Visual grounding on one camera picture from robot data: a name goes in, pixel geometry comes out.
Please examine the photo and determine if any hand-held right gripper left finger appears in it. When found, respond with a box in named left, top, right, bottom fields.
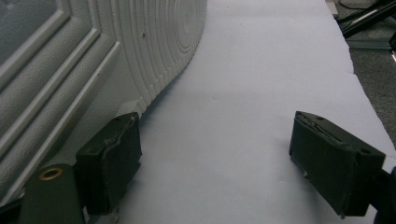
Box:
left=75, top=111, right=143, bottom=217

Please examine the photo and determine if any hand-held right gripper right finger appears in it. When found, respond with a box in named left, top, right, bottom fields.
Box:
left=288, top=110, right=387, bottom=218

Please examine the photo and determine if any white sneaker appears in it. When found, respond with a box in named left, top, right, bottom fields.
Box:
left=0, top=0, right=208, bottom=206

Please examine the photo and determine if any light grey table mat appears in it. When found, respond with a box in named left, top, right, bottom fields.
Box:
left=87, top=0, right=396, bottom=224

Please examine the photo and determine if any shiny metal stand leg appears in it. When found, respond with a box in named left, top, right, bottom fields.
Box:
left=389, top=31, right=396, bottom=64

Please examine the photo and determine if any black metal stand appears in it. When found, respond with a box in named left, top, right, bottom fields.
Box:
left=337, top=0, right=396, bottom=39

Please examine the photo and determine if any white power strip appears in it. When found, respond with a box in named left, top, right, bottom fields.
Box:
left=325, top=0, right=340, bottom=17

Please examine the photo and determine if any short aluminium floor rail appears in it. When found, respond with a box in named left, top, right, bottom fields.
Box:
left=345, top=38, right=394, bottom=51

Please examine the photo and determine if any black floor cable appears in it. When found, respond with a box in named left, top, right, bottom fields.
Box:
left=338, top=0, right=363, bottom=11

